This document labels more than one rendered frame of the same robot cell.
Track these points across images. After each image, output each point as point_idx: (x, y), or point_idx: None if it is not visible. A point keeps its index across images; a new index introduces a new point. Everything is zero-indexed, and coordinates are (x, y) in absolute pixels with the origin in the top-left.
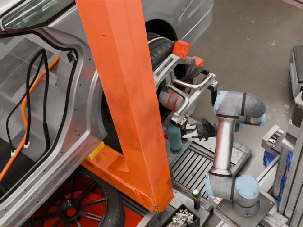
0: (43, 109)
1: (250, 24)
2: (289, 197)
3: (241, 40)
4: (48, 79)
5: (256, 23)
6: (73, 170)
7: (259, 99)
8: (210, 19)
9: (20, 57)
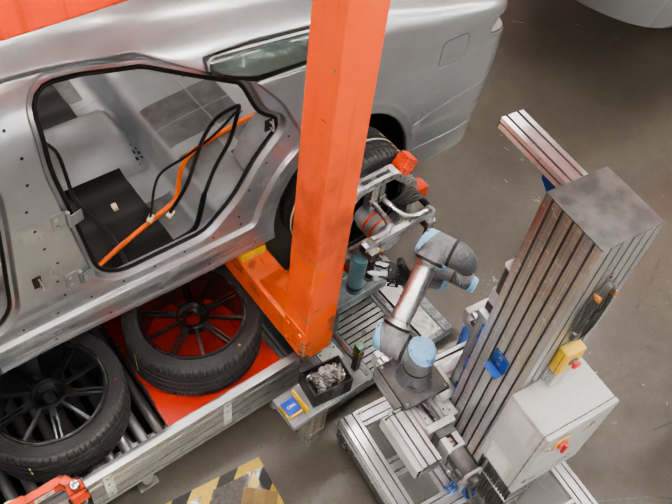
0: (210, 176)
1: (516, 162)
2: (467, 382)
3: (496, 179)
4: (230, 142)
5: (525, 164)
6: (217, 266)
7: (472, 254)
8: (458, 136)
9: (197, 100)
